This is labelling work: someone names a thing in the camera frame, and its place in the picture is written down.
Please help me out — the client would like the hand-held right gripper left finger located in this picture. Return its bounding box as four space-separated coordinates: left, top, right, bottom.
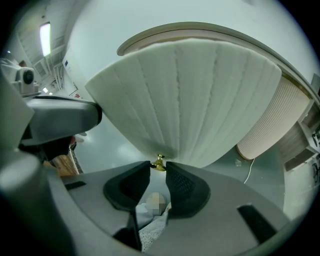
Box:
103 160 152 252

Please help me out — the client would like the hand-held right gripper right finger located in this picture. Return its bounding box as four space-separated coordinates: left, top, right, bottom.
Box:
165 161 212 219

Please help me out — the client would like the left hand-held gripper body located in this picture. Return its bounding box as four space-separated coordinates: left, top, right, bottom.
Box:
18 95 103 147

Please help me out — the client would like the gold drawer knob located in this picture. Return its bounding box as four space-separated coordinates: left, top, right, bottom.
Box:
150 153 167 173

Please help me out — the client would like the white fluted desk drawer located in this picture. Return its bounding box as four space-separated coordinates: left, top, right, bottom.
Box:
84 37 283 168

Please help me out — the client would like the white desk with ribbed side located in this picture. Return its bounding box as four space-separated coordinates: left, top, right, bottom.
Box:
116 23 320 161

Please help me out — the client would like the person's light patterned shirt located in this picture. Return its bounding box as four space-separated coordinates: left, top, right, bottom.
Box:
135 201 173 252

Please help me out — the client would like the brown wooden board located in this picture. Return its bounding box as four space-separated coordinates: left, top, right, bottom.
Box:
43 149 84 177

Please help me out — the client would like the long ceiling light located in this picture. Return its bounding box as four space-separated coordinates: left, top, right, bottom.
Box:
39 21 52 58

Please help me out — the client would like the grey wooden shelf unit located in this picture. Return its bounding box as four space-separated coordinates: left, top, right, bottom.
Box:
281 98 320 172

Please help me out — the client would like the grey fisheye camera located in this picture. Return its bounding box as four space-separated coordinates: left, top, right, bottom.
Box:
12 66 40 95

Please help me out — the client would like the white cable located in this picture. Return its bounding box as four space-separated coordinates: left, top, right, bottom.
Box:
243 156 256 185

